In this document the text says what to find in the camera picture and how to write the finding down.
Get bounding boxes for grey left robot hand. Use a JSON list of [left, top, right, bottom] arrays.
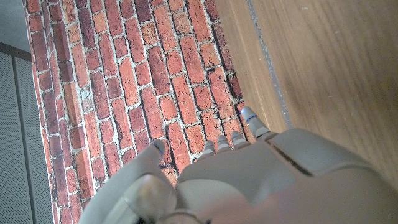
[[77, 106, 398, 224]]

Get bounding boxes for grey tape strip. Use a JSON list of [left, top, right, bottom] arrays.
[[246, 0, 294, 129]]

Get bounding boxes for brick print backdrop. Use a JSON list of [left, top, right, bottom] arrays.
[[23, 0, 259, 224]]

